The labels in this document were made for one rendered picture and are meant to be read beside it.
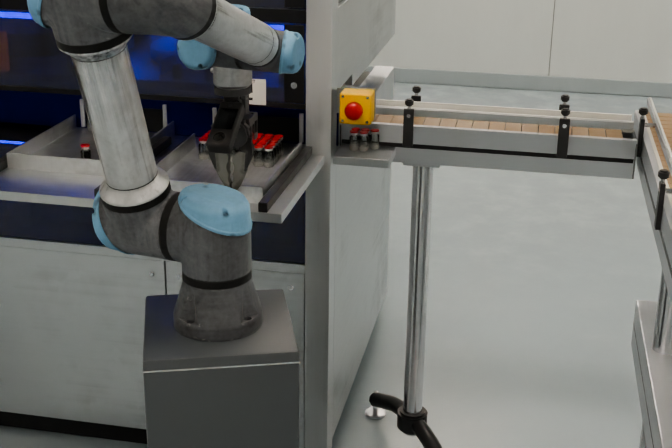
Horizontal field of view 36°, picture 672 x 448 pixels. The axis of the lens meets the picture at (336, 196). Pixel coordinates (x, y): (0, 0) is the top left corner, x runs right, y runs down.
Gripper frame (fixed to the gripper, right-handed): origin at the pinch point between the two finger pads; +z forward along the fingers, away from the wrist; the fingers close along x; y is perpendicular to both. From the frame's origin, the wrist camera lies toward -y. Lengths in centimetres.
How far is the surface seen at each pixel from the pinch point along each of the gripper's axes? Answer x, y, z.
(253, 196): -4.0, 1.5, 2.1
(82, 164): 36.4, 10.8, 1.3
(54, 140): 54, 33, 3
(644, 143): -82, 47, -2
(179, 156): 19.6, 24.6, 2.3
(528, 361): -62, 114, 91
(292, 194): -10.3, 8.7, 3.5
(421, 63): 19, 497, 77
